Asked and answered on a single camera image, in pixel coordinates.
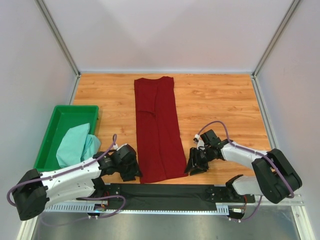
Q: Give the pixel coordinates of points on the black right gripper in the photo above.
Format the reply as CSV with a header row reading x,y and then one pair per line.
x,y
194,166

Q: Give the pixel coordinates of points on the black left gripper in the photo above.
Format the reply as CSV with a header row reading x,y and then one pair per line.
x,y
135,171

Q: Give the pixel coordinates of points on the dark red t-shirt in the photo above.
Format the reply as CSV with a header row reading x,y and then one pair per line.
x,y
159,146

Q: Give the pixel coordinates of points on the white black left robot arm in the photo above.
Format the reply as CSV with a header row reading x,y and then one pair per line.
x,y
37,191

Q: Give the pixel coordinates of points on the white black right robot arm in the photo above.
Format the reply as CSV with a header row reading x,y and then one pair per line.
x,y
274,177

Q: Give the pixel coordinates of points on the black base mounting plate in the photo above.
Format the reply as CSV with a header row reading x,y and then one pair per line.
x,y
172,196

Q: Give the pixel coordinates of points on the light teal t-shirt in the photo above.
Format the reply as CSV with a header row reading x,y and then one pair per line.
x,y
76,146

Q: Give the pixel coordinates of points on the green plastic tray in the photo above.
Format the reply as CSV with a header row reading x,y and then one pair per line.
x,y
62,119

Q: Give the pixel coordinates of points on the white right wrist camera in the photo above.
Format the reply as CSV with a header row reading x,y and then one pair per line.
x,y
198,141

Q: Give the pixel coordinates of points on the slotted white cable duct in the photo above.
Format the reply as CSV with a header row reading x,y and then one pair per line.
x,y
94,208

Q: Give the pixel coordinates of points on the right aluminium corner post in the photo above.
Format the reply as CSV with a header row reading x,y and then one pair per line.
x,y
276,36

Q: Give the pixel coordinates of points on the aluminium corner post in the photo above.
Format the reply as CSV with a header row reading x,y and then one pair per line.
x,y
57,35
276,36

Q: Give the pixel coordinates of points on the aluminium frame rail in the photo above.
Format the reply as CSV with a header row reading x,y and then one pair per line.
x,y
296,200

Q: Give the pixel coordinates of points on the left aluminium corner post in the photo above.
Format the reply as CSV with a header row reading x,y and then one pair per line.
x,y
57,35

